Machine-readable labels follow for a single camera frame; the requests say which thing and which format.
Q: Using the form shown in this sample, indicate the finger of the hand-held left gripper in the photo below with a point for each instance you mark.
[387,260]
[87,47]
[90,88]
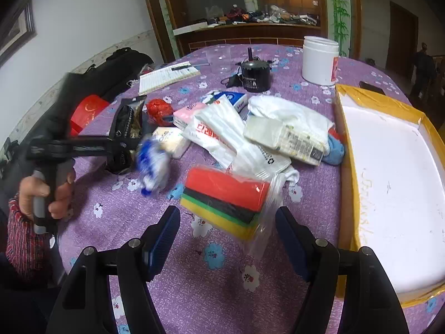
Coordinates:
[104,144]

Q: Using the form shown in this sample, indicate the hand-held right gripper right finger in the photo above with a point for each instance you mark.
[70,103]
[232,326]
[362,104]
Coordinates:
[292,245]

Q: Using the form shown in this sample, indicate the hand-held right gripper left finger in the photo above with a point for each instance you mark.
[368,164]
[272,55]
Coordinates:
[163,241]

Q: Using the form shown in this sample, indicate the black snack packet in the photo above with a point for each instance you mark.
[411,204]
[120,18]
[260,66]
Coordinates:
[130,125]

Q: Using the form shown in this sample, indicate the blue white plastic bag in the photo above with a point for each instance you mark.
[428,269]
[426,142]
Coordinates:
[153,161]

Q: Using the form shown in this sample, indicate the striped sponge pack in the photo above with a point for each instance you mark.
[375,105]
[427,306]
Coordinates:
[222,195]

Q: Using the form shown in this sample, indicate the blue towel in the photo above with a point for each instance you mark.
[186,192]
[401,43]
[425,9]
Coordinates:
[335,153]

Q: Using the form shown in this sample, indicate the yellow cardboard box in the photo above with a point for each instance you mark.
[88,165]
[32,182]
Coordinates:
[389,188]

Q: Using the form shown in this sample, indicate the blue tissue pack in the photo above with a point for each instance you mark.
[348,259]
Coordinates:
[229,99]

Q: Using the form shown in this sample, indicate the white cloth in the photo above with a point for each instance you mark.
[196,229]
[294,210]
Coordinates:
[288,111]

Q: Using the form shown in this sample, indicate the person's left forearm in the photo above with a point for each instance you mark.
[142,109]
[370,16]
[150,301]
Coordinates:
[24,240]

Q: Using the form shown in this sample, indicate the person's left hand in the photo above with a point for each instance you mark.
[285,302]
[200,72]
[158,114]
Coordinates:
[29,189]

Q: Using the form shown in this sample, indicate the purple floral tablecloth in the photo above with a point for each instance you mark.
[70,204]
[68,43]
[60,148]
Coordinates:
[180,302]

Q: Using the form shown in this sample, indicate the black bag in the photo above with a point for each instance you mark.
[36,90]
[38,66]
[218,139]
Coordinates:
[118,69]

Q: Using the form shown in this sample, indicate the pink tissue pack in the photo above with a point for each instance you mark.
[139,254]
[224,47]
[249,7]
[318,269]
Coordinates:
[189,113]

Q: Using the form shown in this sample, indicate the white notebook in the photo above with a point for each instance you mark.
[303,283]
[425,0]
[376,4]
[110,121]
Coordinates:
[167,78]

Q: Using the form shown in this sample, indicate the labelled white tissue pack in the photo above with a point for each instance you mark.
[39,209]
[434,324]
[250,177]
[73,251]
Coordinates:
[281,137]

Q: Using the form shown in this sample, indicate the black pen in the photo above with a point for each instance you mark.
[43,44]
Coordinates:
[180,66]

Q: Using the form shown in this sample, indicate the red print white plastic bag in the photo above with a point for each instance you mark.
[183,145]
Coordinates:
[215,128]

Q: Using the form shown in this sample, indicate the flat white box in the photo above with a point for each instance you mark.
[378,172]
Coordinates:
[189,28]

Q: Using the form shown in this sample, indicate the clear plastic container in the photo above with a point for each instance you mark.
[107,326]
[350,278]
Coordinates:
[218,55]

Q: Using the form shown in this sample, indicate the black round device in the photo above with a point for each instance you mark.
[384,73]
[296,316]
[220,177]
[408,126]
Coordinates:
[255,74]

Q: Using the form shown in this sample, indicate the wooden glass partition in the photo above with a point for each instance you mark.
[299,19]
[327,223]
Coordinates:
[243,38]

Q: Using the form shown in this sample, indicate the black phone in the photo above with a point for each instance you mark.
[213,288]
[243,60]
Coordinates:
[372,87]

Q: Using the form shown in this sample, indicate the white plastic jar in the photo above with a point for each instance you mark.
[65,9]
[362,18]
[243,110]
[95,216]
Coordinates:
[318,61]

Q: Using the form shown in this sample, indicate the white jug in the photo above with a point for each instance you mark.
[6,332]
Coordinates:
[250,2]

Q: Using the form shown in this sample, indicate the clutter on wooden counter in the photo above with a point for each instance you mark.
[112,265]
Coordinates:
[264,16]

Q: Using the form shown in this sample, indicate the brown wooden door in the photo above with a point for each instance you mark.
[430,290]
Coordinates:
[401,38]

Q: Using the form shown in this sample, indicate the bamboo print glass panel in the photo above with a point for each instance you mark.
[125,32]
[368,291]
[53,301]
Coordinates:
[339,14]

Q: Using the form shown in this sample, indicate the framed wall picture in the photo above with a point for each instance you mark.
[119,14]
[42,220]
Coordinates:
[22,31]

